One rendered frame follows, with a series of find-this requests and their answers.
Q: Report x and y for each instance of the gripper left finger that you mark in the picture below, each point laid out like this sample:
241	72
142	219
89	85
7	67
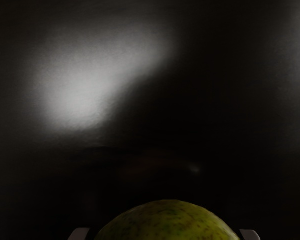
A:
78	234

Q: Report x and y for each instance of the speckled yellow-green round fruit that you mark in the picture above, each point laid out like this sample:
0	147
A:
168	222

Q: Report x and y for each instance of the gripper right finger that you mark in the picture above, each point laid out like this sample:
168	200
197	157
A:
250	235

